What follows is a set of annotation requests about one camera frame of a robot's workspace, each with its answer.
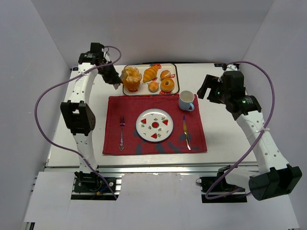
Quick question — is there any orange bundt cake bread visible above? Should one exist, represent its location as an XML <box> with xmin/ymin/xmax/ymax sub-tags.
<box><xmin>122</xmin><ymin>67</ymin><xmax>142</xmax><ymax>90</ymax></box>

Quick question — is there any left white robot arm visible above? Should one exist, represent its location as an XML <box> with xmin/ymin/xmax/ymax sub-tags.
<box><xmin>60</xmin><ymin>43</ymin><xmax>122</xmax><ymax>173</ymax></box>

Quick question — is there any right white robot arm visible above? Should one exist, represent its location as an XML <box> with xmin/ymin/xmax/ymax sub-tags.
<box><xmin>197</xmin><ymin>63</ymin><xmax>302</xmax><ymax>201</ymax></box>

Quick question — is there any strawberry pattern serving tray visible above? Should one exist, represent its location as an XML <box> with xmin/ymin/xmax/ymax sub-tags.
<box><xmin>121</xmin><ymin>63</ymin><xmax>180</xmax><ymax>96</ymax></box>

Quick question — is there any croissant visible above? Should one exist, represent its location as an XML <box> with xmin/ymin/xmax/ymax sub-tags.
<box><xmin>143</xmin><ymin>65</ymin><xmax>159</xmax><ymax>82</ymax></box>

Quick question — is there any right blue table label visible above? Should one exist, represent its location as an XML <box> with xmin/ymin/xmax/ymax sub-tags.
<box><xmin>214</xmin><ymin>63</ymin><xmax>226</xmax><ymax>67</ymax></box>

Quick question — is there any light blue mug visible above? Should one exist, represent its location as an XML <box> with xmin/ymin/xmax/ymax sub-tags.
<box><xmin>178</xmin><ymin>91</ymin><xmax>195</xmax><ymax>112</ymax></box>

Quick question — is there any small round muffin bun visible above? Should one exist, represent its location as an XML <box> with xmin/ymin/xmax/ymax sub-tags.
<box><xmin>148</xmin><ymin>81</ymin><xmax>159</xmax><ymax>93</ymax></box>

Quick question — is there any silver fork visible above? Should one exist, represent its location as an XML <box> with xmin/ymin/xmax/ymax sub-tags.
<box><xmin>119</xmin><ymin>116</ymin><xmax>125</xmax><ymax>151</ymax></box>

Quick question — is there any iridescent table knife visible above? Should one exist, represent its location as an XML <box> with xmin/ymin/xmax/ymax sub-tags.
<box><xmin>183</xmin><ymin>116</ymin><xmax>191</xmax><ymax>151</ymax></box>

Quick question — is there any small cream filled bun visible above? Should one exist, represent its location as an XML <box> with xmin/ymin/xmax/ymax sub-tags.
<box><xmin>160</xmin><ymin>70</ymin><xmax>171</xmax><ymax>79</ymax></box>

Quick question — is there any glazed donut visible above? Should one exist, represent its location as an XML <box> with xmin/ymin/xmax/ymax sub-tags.
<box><xmin>160</xmin><ymin>78</ymin><xmax>175</xmax><ymax>92</ymax></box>

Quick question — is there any red cloth placemat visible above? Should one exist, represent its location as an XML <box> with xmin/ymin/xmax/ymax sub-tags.
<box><xmin>103</xmin><ymin>94</ymin><xmax>207</xmax><ymax>156</ymax></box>

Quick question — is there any white watermelon pattern plate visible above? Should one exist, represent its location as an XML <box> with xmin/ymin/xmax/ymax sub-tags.
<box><xmin>135</xmin><ymin>109</ymin><xmax>174</xmax><ymax>142</ymax></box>

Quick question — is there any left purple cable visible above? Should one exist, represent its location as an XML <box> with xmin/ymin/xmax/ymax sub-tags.
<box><xmin>35</xmin><ymin>45</ymin><xmax>122</xmax><ymax>200</ymax></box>

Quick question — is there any purple cable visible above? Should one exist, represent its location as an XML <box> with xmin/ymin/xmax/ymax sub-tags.
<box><xmin>205</xmin><ymin>61</ymin><xmax>274</xmax><ymax>200</ymax></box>
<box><xmin>35</xmin><ymin>45</ymin><xmax>122</xmax><ymax>200</ymax></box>

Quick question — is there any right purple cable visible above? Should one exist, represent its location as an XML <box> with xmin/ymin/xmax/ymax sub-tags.
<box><xmin>205</xmin><ymin>61</ymin><xmax>274</xmax><ymax>200</ymax></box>

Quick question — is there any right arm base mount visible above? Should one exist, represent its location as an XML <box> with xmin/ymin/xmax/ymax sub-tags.
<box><xmin>195</xmin><ymin>165</ymin><xmax>247</xmax><ymax>204</ymax></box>

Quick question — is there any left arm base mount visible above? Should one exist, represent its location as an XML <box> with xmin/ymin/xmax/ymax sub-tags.
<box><xmin>71</xmin><ymin>172</ymin><xmax>121</xmax><ymax>201</ymax></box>

